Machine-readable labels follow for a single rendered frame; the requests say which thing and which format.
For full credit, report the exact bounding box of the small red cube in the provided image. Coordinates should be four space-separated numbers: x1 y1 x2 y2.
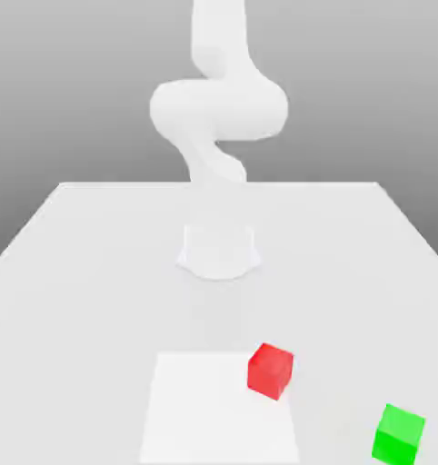
246 341 295 402

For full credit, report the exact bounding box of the small green cube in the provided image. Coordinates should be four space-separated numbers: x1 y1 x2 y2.
371 402 427 465

